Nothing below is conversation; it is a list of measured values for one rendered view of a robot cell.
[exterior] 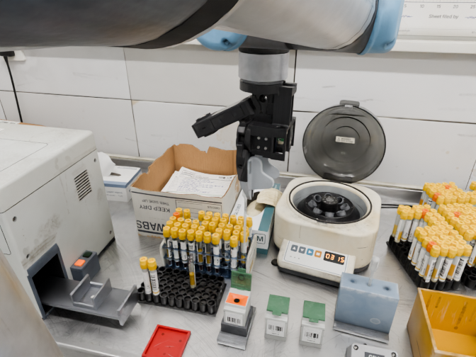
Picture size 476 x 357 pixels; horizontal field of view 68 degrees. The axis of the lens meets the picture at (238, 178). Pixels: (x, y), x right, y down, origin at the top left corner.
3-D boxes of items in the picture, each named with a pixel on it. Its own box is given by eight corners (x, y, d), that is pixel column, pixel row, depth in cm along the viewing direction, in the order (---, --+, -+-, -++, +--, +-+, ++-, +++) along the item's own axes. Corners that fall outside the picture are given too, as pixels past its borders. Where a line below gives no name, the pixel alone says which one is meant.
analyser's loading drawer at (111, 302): (30, 306, 70) (22, 287, 68) (52, 282, 76) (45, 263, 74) (122, 325, 66) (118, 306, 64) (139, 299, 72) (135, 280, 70)
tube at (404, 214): (396, 249, 88) (406, 214, 82) (390, 246, 89) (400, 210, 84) (400, 246, 89) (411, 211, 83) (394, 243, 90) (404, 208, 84)
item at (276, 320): (263, 337, 66) (265, 312, 63) (268, 317, 70) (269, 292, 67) (285, 341, 66) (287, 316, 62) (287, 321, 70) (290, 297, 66)
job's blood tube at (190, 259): (189, 295, 75) (185, 258, 70) (191, 290, 76) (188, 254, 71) (195, 296, 75) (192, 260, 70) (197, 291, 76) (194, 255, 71)
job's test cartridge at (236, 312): (223, 329, 66) (223, 306, 63) (231, 310, 70) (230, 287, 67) (244, 334, 65) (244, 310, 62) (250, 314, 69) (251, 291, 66)
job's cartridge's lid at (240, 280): (231, 267, 65) (231, 265, 66) (230, 288, 67) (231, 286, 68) (251, 271, 64) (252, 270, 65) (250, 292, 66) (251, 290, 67)
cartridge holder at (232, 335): (217, 343, 65) (216, 330, 64) (230, 306, 73) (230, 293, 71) (245, 350, 64) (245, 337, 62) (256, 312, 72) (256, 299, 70)
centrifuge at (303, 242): (260, 268, 83) (261, 224, 77) (292, 204, 107) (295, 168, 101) (367, 297, 75) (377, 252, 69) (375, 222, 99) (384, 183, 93)
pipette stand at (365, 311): (332, 329, 68) (339, 292, 63) (335, 302, 74) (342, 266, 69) (388, 344, 65) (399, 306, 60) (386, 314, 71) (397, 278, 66)
